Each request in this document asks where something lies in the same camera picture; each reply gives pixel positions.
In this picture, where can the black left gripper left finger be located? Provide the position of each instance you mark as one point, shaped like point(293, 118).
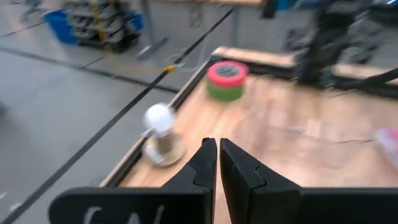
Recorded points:
point(192, 199)

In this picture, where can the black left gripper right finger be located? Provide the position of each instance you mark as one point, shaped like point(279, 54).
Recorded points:
point(264, 202)

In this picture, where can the pink tape roll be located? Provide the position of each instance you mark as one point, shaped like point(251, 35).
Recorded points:
point(227, 77)

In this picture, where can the pink stapler white base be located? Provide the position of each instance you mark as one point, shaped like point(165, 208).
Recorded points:
point(388, 146)

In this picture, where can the white bulb lamp brass base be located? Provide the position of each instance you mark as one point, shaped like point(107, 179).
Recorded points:
point(160, 121)

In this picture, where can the grey desk leg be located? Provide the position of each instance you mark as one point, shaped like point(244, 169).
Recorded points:
point(235, 28)
point(152, 46)

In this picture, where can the blue plastic crate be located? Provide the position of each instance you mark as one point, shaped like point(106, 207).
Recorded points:
point(134, 21)
point(60, 26)

